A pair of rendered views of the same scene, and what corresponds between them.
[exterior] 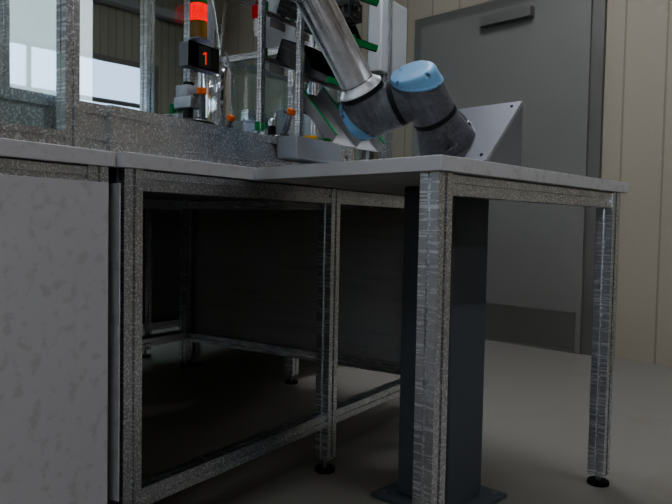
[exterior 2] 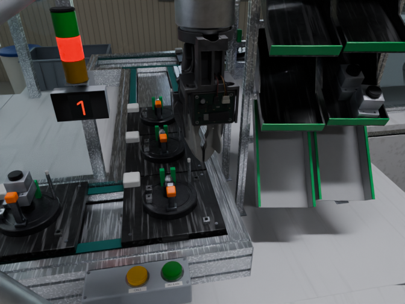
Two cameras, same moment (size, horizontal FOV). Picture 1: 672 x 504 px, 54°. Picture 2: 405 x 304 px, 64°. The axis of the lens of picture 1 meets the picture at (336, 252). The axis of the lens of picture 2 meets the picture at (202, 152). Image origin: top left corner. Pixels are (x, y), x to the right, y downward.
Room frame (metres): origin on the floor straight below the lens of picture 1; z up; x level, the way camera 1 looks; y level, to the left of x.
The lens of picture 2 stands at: (1.65, -0.31, 1.52)
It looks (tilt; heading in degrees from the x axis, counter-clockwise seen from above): 32 degrees down; 46
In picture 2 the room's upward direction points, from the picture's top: straight up
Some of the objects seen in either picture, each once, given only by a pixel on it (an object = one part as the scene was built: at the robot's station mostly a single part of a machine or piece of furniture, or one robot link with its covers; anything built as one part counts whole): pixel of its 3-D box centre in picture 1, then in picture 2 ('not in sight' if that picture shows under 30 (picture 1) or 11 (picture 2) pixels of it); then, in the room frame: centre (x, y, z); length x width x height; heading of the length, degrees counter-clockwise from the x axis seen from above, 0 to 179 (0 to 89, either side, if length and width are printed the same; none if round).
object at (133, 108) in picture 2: not in sight; (158, 108); (2.30, 0.61, 1.01); 0.24 x 0.24 x 0.13; 56
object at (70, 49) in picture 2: (198, 13); (70, 47); (1.94, 0.41, 1.33); 0.05 x 0.05 x 0.05
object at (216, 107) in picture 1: (218, 90); not in sight; (2.98, 0.54, 1.32); 0.14 x 0.14 x 0.38
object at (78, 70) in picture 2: (198, 30); (75, 69); (1.94, 0.41, 1.28); 0.05 x 0.05 x 0.05
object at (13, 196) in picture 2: (199, 102); (16, 205); (1.73, 0.36, 1.04); 0.04 x 0.02 x 0.08; 56
